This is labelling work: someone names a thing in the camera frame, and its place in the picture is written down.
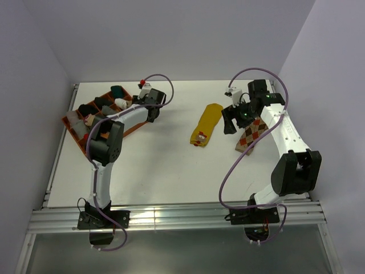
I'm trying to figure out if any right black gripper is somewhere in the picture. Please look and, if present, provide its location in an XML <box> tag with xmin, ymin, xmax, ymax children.
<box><xmin>221</xmin><ymin>99</ymin><xmax>258</xmax><ymax>135</ymax></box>

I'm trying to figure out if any yellow sock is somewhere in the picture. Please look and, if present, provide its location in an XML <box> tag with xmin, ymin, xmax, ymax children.
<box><xmin>189</xmin><ymin>103</ymin><xmax>223</xmax><ymax>147</ymax></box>

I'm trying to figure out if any orange argyle sock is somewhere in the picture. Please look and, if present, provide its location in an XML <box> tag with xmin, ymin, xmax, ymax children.
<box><xmin>235</xmin><ymin>118</ymin><xmax>268</xmax><ymax>152</ymax></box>

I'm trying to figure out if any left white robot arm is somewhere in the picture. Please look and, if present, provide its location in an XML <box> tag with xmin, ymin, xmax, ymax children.
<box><xmin>85</xmin><ymin>88</ymin><xmax>167</xmax><ymax>228</ymax></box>

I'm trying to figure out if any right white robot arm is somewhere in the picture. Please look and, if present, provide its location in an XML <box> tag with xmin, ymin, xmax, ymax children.
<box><xmin>222</xmin><ymin>79</ymin><xmax>322</xmax><ymax>223</ymax></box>

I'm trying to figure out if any white rolled sock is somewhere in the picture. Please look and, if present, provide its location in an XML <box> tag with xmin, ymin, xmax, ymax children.
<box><xmin>115</xmin><ymin>98</ymin><xmax>132</xmax><ymax>110</ymax></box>

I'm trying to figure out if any dark green rolled sock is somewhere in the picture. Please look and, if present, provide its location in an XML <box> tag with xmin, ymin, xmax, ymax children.
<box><xmin>111</xmin><ymin>86</ymin><xmax>125</xmax><ymax>99</ymax></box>

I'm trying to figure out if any grey rolled sock middle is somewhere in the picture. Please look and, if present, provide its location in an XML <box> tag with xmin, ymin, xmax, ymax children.
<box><xmin>102</xmin><ymin>105</ymin><xmax>118</xmax><ymax>116</ymax></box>

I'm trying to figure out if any black rolled sock upper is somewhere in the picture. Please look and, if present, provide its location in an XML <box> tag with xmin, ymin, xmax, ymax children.
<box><xmin>94</xmin><ymin>97</ymin><xmax>113</xmax><ymax>110</ymax></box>

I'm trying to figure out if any black rolled sock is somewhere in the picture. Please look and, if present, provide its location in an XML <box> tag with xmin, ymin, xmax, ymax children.
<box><xmin>78</xmin><ymin>104</ymin><xmax>99</xmax><ymax>118</ymax></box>
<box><xmin>94</xmin><ymin>97</ymin><xmax>113</xmax><ymax>110</ymax></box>

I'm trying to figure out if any beige rolled sock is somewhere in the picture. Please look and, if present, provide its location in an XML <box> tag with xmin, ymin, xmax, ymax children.
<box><xmin>84</xmin><ymin>114</ymin><xmax>98</xmax><ymax>128</ymax></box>

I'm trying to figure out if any black rolled sock left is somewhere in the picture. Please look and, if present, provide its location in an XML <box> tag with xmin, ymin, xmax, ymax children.
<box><xmin>78</xmin><ymin>104</ymin><xmax>99</xmax><ymax>118</ymax></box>

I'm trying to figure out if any dark grey rolled sock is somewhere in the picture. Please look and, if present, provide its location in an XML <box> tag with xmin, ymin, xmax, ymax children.
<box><xmin>72</xmin><ymin>120</ymin><xmax>90</xmax><ymax>140</ymax></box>

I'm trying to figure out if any orange compartment tray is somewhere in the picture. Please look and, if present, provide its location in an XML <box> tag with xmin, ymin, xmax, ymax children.
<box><xmin>62</xmin><ymin>86</ymin><xmax>133</xmax><ymax>154</ymax></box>

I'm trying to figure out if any light grey rolled sock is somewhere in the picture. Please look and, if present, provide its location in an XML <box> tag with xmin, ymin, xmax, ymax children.
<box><xmin>66</xmin><ymin>111</ymin><xmax>80</xmax><ymax>127</ymax></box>

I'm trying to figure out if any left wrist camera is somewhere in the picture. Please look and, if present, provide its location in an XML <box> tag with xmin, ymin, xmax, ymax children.
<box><xmin>138</xmin><ymin>79</ymin><xmax>152</xmax><ymax>99</ymax></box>

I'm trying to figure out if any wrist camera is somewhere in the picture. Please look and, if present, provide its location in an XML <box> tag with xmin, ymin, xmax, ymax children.
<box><xmin>138</xmin><ymin>79</ymin><xmax>152</xmax><ymax>99</ymax></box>
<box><xmin>225</xmin><ymin>87</ymin><xmax>243</xmax><ymax>107</ymax></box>

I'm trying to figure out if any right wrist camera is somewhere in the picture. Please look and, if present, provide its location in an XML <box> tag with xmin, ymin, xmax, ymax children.
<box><xmin>225</xmin><ymin>87</ymin><xmax>243</xmax><ymax>107</ymax></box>

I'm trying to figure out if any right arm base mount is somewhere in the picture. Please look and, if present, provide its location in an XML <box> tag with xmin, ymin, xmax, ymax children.
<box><xmin>224</xmin><ymin>208</ymin><xmax>280</xmax><ymax>241</ymax></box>

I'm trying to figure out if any aluminium rail frame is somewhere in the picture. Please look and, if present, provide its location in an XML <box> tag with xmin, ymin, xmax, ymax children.
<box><xmin>16</xmin><ymin>80</ymin><xmax>342</xmax><ymax>273</ymax></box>

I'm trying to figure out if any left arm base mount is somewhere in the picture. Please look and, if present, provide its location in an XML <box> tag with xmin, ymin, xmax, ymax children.
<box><xmin>77</xmin><ymin>210</ymin><xmax>131</xmax><ymax>247</ymax></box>

